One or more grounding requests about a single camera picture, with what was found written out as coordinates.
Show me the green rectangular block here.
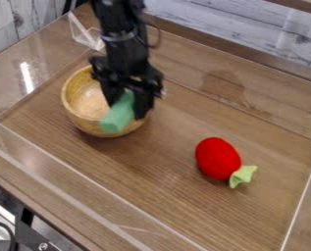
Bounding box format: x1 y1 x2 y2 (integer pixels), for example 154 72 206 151
100 92 135 133

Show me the clear acrylic corner bracket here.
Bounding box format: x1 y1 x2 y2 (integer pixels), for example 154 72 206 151
68 13 105 51

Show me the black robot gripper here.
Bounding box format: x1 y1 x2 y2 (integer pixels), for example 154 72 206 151
91 28 164 120

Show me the red felt strawberry toy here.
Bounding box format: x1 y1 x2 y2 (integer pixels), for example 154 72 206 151
195 137 259 188

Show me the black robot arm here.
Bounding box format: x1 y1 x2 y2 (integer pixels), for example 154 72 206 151
91 0 164 120

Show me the clear acrylic tray wall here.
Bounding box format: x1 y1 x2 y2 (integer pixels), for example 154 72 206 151
0 124 207 251

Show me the light wooden bowl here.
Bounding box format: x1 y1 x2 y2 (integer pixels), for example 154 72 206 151
61 66 147 137

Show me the black cable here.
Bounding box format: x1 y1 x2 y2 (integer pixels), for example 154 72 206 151
0 220 20 251

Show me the black table leg bracket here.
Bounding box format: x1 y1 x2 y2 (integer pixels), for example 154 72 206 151
16 208 61 251

